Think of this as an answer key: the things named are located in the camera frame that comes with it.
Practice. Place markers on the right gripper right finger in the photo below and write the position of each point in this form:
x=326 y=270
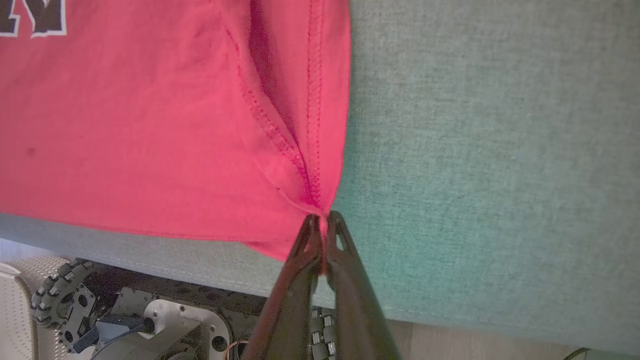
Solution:
x=357 y=310

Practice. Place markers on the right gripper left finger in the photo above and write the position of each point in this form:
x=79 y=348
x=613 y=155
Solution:
x=287 y=310

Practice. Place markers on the red sleeveless jersey top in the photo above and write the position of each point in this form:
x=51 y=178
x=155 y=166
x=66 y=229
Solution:
x=150 y=125

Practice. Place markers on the black metal robot base chassis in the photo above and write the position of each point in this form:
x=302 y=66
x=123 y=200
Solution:
x=175 y=325

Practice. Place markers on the black omni wheel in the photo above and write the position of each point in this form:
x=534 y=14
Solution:
x=62 y=300
x=322 y=337

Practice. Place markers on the white perforated laundry basket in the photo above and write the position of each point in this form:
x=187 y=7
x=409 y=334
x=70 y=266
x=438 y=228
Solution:
x=20 y=310

